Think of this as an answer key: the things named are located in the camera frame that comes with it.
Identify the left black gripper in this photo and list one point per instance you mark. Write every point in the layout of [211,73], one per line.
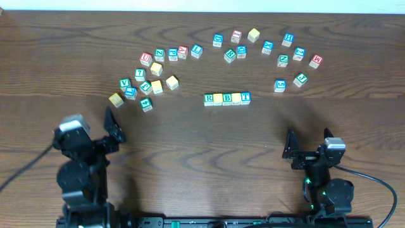
[103,144]

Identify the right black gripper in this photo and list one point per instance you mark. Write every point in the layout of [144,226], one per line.
[306,157]

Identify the blue T block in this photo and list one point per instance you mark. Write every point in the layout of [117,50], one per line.
[245,98]

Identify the green B block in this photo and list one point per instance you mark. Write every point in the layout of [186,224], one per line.
[227,99]

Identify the yellow O block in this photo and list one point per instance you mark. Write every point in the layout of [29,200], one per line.
[218,99]

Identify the green r block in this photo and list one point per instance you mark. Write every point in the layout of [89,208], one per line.
[208,100]
[230,55]

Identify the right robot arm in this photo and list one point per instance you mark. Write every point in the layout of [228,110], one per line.
[330,198]

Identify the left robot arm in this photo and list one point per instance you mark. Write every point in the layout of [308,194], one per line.
[83,178]

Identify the blue L block lower left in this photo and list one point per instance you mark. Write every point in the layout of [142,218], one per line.
[130,93]

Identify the blue l block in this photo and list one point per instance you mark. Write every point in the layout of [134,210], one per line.
[196,51]
[130,93]

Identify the green 4 block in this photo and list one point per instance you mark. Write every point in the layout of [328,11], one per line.
[146,104]

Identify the green V block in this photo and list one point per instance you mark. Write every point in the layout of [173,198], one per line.
[124,84]

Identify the green tilted letter block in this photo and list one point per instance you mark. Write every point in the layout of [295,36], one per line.
[146,87]

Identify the green 7 block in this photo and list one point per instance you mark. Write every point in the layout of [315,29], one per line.
[140,74]

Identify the yellow block beside green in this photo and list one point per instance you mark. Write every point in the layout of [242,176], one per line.
[157,86]

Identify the green J block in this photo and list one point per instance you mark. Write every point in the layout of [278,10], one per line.
[300,80]

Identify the blue 5 block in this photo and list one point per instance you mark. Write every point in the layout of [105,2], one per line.
[280,85]

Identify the yellow S block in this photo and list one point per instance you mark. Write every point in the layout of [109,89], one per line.
[172,82]

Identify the red U block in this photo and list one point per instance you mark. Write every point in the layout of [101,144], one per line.
[146,59]

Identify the red M block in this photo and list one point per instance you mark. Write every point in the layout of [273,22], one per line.
[316,61]

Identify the green N block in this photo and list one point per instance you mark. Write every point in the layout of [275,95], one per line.
[283,60]

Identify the green Z block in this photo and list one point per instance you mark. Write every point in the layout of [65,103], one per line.
[159,54]

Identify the blue 2 block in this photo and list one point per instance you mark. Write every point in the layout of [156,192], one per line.
[299,54]

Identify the blue P block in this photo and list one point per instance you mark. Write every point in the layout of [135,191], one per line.
[173,54]

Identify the blue X block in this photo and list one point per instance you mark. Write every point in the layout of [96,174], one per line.
[267,47]

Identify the blue H block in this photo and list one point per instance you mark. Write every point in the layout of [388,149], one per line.
[288,39]

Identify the red A block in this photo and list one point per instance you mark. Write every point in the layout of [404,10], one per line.
[183,52]

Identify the blue D block middle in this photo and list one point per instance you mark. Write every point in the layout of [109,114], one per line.
[241,52]

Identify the yellow block top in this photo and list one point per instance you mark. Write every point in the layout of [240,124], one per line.
[253,35]

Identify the red I block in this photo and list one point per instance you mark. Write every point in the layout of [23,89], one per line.
[236,36]

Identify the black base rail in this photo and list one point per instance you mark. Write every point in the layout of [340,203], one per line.
[277,221]

